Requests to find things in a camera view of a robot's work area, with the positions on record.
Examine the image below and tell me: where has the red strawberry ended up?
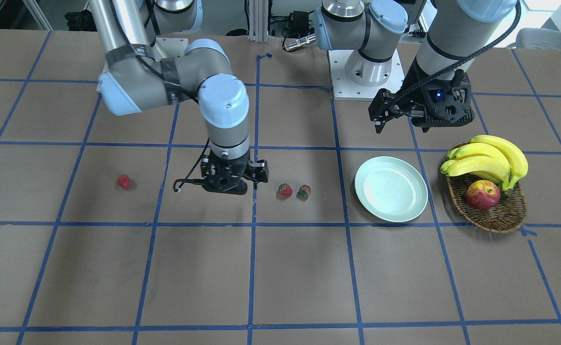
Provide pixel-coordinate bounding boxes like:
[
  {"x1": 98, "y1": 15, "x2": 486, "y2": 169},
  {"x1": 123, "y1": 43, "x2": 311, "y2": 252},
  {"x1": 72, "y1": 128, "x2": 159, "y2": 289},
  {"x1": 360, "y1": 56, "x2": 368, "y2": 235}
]
[
  {"x1": 277, "y1": 183, "x2": 293, "y2": 198},
  {"x1": 115, "y1": 174, "x2": 131, "y2": 190},
  {"x1": 296, "y1": 185, "x2": 311, "y2": 200}
]

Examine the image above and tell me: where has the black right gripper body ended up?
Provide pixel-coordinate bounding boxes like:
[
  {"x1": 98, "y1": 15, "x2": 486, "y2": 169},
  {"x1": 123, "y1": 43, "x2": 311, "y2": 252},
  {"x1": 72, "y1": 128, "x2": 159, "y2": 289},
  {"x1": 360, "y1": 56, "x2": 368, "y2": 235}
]
[{"x1": 201, "y1": 151, "x2": 251, "y2": 195}]

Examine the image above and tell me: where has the brown wicker basket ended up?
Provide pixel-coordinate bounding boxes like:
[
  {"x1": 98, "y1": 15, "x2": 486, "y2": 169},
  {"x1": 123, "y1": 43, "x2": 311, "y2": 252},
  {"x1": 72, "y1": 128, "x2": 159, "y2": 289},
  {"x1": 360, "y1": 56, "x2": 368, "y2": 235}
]
[{"x1": 446, "y1": 174, "x2": 527, "y2": 233}]

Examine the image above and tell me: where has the black power adapter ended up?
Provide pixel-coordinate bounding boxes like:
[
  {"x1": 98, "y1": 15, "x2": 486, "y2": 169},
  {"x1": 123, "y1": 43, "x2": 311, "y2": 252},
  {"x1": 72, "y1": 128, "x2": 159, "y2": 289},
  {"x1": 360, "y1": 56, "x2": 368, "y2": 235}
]
[{"x1": 287, "y1": 11, "x2": 309, "y2": 36}]

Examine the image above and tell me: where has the red apple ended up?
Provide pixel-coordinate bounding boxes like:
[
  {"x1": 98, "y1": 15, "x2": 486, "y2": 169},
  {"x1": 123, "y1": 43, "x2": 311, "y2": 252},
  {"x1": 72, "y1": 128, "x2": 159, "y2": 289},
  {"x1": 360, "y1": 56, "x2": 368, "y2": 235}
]
[{"x1": 464, "y1": 180, "x2": 501, "y2": 210}]

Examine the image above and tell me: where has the yellow banana bunch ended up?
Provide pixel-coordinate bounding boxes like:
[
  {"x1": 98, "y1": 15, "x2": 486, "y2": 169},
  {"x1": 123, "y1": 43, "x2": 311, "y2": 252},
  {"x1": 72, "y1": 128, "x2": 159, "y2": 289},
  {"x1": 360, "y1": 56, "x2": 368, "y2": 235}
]
[{"x1": 440, "y1": 135, "x2": 528, "y2": 192}]

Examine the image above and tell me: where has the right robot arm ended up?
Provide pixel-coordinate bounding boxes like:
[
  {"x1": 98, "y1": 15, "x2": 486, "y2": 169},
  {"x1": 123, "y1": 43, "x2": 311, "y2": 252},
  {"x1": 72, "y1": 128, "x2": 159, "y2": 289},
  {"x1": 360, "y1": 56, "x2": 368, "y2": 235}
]
[{"x1": 90, "y1": 0, "x2": 269, "y2": 195}]

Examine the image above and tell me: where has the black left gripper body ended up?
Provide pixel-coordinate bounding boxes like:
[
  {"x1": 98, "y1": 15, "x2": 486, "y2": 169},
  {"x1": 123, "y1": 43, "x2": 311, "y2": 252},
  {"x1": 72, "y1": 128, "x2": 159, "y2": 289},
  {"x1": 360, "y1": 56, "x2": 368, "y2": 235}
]
[{"x1": 407, "y1": 69, "x2": 473, "y2": 133}]

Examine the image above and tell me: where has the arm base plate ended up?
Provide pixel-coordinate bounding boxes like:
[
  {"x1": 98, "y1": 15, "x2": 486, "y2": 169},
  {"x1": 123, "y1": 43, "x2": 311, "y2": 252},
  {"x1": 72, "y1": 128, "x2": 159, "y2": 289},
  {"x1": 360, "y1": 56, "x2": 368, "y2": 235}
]
[
  {"x1": 96, "y1": 37, "x2": 188, "y2": 95},
  {"x1": 328, "y1": 50, "x2": 404, "y2": 101}
]

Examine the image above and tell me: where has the light green plate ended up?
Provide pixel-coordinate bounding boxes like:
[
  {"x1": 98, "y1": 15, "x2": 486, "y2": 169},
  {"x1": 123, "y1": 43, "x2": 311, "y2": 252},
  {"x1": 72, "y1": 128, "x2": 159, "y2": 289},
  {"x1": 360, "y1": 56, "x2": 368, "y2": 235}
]
[{"x1": 354, "y1": 156, "x2": 429, "y2": 223}]

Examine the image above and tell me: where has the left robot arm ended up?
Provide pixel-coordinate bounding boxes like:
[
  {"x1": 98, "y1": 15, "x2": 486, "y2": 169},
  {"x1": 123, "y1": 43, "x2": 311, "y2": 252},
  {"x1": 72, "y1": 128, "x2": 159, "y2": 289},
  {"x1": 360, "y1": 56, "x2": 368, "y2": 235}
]
[{"x1": 314, "y1": 0, "x2": 521, "y2": 133}]

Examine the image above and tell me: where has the aluminium frame post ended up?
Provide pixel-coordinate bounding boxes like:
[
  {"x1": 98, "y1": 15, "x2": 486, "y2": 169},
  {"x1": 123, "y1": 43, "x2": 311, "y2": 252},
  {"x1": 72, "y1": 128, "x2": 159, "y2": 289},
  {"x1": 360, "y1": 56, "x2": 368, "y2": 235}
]
[{"x1": 245, "y1": 0, "x2": 271, "y2": 45}]

